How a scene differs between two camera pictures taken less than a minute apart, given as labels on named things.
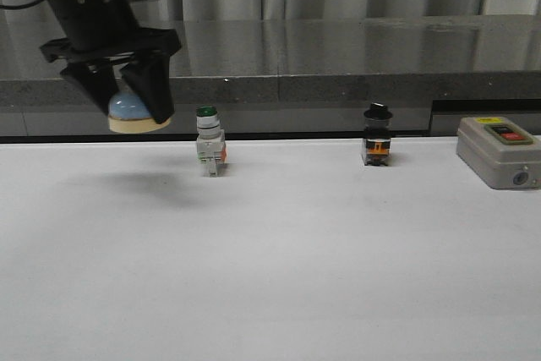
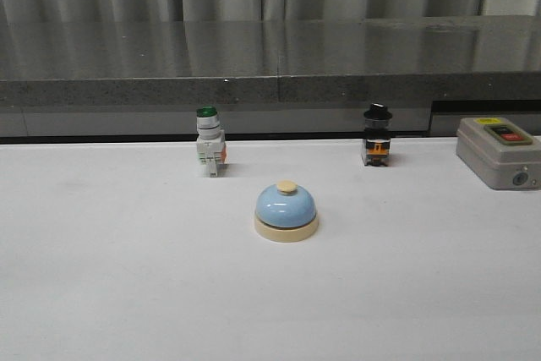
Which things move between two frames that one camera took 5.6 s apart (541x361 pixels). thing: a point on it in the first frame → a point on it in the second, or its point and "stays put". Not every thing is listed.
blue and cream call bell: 128,114 → 286,213
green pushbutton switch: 210,144 stays put
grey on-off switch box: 499,153 stays put
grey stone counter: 300,77 stays put
